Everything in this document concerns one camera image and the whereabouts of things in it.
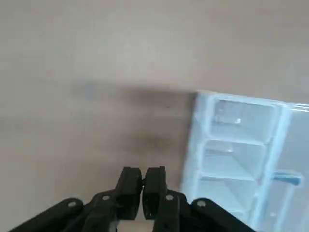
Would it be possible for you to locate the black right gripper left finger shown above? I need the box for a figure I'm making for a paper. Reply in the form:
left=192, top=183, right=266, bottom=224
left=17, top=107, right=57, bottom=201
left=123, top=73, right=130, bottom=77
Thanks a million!
left=7, top=166, right=143, bottom=232

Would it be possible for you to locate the transparent plastic compartment box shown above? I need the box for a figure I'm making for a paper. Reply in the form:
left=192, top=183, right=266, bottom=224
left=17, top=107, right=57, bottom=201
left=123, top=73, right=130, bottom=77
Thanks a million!
left=180, top=89, right=309, bottom=232

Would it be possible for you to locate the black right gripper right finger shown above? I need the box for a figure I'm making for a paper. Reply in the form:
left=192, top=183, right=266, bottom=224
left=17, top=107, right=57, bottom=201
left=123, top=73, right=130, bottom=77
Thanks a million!
left=141, top=166, right=254, bottom=232

